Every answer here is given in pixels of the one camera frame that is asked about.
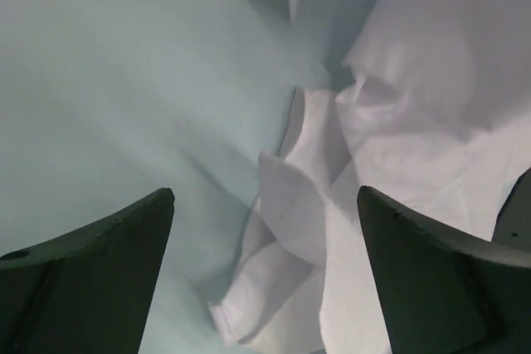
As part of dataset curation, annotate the white long sleeve shirt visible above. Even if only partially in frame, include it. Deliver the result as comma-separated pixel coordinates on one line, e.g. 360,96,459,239
211,0,530,353

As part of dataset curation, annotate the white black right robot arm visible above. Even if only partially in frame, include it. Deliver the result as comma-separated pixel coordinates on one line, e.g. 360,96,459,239
492,169,531,252

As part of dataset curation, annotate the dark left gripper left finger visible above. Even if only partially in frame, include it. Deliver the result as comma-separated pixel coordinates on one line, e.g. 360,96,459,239
1,188,174,353

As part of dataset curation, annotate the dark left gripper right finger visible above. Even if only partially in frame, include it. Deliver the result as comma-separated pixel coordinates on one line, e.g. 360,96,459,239
358,187,530,353

